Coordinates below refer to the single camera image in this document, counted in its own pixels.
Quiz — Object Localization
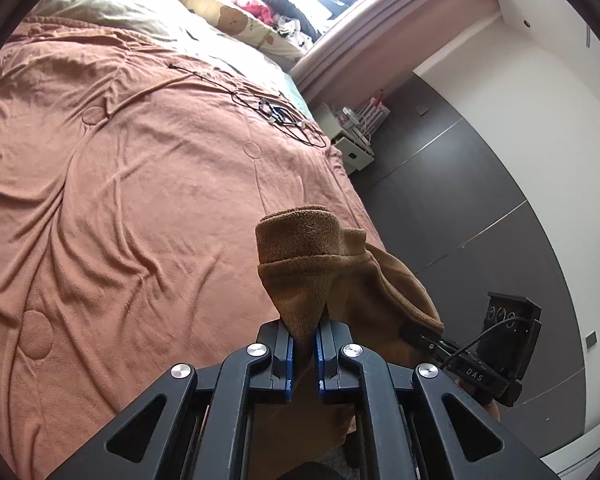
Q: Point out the pink-white rack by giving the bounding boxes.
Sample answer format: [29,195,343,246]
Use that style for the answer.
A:
[340,89,393,146]

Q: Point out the tangled black cables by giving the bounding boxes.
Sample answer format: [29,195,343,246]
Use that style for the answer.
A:
[167,61,328,150]

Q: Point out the yellow bear-print pillow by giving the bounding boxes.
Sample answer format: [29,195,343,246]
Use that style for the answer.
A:
[150,0,306,61]

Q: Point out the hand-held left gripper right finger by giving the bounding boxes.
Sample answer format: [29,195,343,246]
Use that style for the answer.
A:
[314,321,561,480]

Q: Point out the dark grey wardrobe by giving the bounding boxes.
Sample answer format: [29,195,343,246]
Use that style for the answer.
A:
[330,72,588,456]

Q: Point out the brown printed t-shirt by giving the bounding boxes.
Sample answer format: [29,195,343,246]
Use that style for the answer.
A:
[250,204,446,480]

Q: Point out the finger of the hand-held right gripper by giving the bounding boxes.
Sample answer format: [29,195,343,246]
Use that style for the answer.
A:
[401,327,448,356]

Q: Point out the red cloth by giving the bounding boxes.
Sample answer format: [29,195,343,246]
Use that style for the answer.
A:
[232,0,281,23]

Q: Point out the white bedside shelf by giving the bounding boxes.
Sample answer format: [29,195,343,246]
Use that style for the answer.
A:
[312,102,376,177]

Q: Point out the pink-brown blanket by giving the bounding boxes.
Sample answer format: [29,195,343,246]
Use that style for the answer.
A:
[0,15,386,480]

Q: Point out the dark cloth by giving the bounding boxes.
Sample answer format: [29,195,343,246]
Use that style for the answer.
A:
[260,0,326,48]

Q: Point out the person's right hand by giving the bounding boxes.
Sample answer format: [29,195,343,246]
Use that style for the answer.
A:
[452,379,503,423]

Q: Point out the pink curtain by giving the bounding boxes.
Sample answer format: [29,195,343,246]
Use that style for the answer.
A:
[289,0,503,106]

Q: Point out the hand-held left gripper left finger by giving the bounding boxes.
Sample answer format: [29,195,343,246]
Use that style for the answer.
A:
[45,321,295,480]

